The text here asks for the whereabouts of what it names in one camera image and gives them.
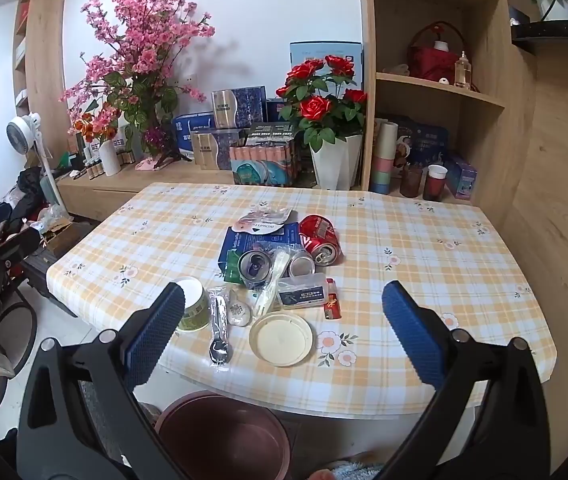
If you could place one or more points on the crushed red soda can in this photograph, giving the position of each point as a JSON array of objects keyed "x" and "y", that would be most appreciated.
[{"x": 316, "y": 235}]

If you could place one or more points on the red small packet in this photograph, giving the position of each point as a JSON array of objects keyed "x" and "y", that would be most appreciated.
[{"x": 331, "y": 305}]

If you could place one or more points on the pink blossom branches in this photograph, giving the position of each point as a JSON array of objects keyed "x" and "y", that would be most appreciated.
[{"x": 139, "y": 50}]

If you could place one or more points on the red paper cup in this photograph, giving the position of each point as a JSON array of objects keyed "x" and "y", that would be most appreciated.
[{"x": 435, "y": 185}]

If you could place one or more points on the small green sachet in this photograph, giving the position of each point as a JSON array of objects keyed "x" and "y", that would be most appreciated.
[{"x": 233, "y": 270}]

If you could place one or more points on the white angular flower pot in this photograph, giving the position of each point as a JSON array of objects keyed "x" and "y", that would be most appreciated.
[{"x": 336, "y": 162}]

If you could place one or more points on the row of small brown bottles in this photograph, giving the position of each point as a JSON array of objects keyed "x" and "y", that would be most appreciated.
[{"x": 95, "y": 166}]

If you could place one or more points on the pink and white sachet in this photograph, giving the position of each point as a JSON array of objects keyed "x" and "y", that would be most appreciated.
[{"x": 264, "y": 225}]

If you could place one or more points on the orange flower bunch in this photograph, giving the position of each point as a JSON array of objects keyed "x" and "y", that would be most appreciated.
[{"x": 95, "y": 130}]

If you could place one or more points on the plastic-wrapped metal spoon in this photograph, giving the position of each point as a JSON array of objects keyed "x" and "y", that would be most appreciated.
[{"x": 219, "y": 320}]

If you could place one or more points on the yellow plaid floral tablecloth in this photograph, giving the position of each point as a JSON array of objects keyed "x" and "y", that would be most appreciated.
[{"x": 414, "y": 240}]

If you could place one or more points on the wooden wall shelf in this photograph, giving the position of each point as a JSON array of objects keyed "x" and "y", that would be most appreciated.
[{"x": 44, "y": 60}]

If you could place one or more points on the green paper cup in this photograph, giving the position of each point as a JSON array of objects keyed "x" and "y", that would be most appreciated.
[{"x": 194, "y": 310}]

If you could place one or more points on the red basket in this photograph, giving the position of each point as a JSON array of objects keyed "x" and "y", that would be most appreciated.
[{"x": 434, "y": 57}]

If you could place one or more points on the stack of pastel cups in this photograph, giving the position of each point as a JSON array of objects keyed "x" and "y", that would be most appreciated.
[{"x": 383, "y": 160}]

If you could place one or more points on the round white plastic lid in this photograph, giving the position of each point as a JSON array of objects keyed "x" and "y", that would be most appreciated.
[{"x": 281, "y": 340}]

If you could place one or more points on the brown plastic bin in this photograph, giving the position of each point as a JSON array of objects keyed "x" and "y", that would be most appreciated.
[{"x": 224, "y": 435}]

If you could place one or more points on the purple flower bunch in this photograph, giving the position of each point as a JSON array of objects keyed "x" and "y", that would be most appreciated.
[{"x": 156, "y": 137}]

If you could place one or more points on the round white packet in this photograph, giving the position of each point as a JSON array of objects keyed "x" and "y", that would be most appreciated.
[{"x": 239, "y": 314}]

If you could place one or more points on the light blue carton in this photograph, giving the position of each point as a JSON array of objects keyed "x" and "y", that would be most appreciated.
[{"x": 463, "y": 177}]

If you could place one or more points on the black counter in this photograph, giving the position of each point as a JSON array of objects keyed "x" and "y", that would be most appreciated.
[{"x": 554, "y": 35}]

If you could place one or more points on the small blue silver gift box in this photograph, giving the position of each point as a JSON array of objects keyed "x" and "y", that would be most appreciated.
[{"x": 214, "y": 149}]

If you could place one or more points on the dark blue box with window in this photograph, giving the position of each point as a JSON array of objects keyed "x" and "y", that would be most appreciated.
[{"x": 275, "y": 107}]

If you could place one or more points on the blue cardboard box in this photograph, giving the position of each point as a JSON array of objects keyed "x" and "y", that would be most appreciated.
[{"x": 239, "y": 245}]

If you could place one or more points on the blue and white box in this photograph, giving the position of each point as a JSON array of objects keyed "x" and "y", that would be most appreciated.
[{"x": 189, "y": 130}]

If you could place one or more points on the black box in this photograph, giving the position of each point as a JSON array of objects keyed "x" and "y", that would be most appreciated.
[{"x": 270, "y": 131}]

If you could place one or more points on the light blue flat box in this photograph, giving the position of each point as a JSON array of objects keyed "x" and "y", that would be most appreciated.
[{"x": 309, "y": 52}]

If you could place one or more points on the wooden shelf unit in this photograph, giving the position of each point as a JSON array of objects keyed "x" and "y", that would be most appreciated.
[{"x": 494, "y": 125}]

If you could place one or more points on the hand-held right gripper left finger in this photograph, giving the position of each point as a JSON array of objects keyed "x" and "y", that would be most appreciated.
[{"x": 159, "y": 332}]

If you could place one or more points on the clear plastic box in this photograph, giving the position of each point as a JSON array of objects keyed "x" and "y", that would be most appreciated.
[{"x": 301, "y": 294}]

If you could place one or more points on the clear glass bottle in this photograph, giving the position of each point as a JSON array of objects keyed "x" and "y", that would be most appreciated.
[{"x": 461, "y": 72}]

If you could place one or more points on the white standing fan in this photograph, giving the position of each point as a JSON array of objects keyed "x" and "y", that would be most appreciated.
[{"x": 23, "y": 130}]

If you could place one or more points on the brown glass cup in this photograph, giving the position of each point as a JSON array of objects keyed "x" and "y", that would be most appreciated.
[{"x": 410, "y": 182}]

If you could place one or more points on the pack of colourful tubes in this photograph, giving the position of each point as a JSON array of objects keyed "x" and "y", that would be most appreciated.
[{"x": 264, "y": 165}]

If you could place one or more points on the red rose plant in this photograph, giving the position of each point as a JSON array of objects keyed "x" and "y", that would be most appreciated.
[{"x": 319, "y": 100}]

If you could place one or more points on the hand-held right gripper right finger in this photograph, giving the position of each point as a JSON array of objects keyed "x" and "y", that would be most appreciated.
[{"x": 414, "y": 332}]

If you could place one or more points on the dark blue printed box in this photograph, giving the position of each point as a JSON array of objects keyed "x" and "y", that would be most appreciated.
[{"x": 431, "y": 140}]

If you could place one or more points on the dark illustrated box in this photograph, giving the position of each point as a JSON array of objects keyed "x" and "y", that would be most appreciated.
[{"x": 405, "y": 147}]

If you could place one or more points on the large blue silver gift box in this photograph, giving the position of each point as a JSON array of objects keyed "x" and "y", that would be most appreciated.
[{"x": 239, "y": 106}]

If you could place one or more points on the long clear plastic packet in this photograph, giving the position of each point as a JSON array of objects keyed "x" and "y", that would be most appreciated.
[{"x": 274, "y": 280}]

